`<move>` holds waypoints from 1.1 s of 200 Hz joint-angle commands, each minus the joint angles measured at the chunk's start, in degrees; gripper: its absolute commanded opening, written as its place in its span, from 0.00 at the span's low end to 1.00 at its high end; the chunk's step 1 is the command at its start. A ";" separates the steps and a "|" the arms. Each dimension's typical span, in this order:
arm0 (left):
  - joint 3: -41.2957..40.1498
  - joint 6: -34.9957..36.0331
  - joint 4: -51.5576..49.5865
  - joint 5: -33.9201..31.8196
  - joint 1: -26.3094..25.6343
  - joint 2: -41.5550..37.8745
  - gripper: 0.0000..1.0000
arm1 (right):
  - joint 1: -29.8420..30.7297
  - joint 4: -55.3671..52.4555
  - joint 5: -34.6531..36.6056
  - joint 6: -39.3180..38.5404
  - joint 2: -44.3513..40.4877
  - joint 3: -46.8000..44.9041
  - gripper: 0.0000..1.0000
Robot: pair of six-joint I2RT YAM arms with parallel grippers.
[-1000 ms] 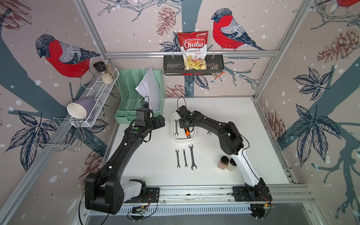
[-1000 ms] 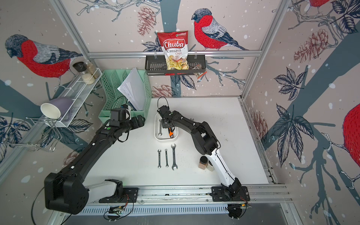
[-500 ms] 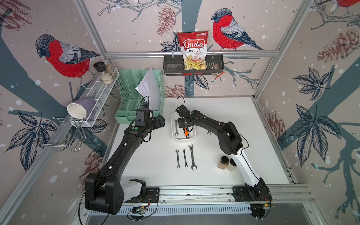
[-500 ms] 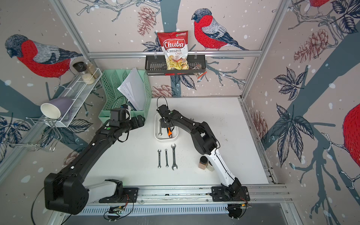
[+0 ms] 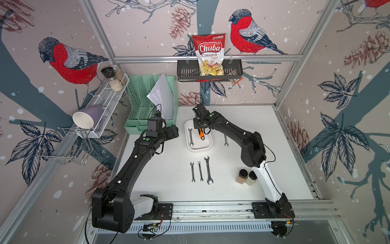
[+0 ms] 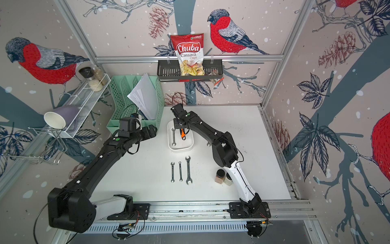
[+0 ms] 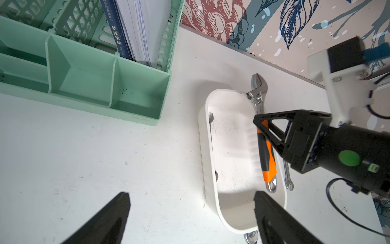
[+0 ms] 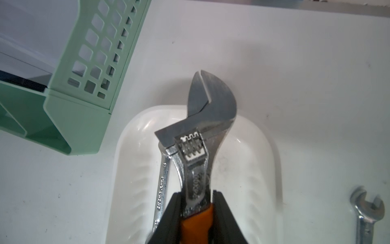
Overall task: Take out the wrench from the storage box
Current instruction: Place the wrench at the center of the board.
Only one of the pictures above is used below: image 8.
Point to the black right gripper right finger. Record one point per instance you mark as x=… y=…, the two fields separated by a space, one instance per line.
x=225 y=229

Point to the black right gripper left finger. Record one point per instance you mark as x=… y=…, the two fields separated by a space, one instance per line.
x=168 y=230

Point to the thin silver combination wrench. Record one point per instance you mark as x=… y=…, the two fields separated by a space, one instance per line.
x=166 y=170

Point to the silver open-end wrench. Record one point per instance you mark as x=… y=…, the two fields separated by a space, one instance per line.
x=367 y=214

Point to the white plastic storage box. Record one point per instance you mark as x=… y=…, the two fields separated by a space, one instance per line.
x=244 y=171

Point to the green plastic file organizer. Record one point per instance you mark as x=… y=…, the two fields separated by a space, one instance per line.
x=71 y=113

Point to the white paper sheets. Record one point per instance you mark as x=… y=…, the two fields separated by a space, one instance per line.
x=34 y=35

